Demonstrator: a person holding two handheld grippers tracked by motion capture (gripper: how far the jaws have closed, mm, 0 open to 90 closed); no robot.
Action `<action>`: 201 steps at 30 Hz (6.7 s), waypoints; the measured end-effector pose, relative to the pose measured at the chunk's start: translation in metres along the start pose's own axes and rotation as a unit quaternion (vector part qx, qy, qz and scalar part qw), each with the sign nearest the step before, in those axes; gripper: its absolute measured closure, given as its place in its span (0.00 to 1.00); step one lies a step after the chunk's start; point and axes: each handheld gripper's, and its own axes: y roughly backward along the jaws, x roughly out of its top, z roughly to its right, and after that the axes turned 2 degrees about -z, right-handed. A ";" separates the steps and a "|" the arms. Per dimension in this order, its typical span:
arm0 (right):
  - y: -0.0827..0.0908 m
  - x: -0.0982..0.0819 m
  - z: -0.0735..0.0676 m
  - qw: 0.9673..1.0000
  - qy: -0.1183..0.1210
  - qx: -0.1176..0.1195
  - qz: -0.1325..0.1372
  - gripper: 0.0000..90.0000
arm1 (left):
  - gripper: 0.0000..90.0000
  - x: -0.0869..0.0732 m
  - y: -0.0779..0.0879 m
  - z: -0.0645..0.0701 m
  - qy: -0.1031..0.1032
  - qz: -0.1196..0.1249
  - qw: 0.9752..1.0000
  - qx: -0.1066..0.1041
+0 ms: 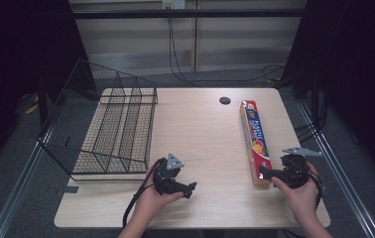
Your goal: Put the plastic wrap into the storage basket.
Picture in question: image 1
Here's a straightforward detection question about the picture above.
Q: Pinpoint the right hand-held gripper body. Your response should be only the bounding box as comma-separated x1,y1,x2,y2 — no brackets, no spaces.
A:
279,147,323,189

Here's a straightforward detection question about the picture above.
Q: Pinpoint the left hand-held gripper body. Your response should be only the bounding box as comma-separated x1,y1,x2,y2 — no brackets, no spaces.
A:
152,152,186,196

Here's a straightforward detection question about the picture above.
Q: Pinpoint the red blue plastic wrap box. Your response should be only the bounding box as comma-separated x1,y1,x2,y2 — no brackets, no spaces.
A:
239,99,274,189

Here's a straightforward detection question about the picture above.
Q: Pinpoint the black wire basket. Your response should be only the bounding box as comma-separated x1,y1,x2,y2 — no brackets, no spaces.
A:
38,58,160,182

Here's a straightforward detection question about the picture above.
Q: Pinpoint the person's left hand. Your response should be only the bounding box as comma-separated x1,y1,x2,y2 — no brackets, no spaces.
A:
135,164,186,217

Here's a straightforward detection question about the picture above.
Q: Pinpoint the person's right hand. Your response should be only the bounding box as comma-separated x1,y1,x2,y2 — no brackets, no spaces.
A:
270,162,322,226

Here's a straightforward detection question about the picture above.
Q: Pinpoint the yellow black object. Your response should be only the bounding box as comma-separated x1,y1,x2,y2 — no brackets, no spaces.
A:
16,92,41,116

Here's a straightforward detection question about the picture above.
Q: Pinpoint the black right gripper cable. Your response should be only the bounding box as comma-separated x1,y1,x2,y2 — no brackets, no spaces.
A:
307,170,324,210

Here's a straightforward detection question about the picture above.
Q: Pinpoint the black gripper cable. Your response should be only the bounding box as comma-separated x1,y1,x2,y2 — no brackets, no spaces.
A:
122,158,166,229
307,170,324,210

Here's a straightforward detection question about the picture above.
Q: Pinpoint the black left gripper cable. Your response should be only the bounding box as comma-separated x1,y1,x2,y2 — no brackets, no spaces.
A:
122,158,166,229

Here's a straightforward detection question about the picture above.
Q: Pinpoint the metal floor rail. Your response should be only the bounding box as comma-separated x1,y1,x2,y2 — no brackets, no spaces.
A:
0,127,55,238
297,98,375,238

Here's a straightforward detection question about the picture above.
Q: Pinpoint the black hanging wall cable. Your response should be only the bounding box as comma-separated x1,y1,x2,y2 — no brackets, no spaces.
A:
167,18,203,87

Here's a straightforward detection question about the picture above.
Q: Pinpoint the black horizontal frame bar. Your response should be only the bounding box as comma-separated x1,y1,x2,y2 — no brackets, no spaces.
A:
70,8,309,20

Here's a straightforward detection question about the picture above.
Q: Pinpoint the white wall socket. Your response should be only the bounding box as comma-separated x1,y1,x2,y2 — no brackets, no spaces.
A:
162,0,187,10

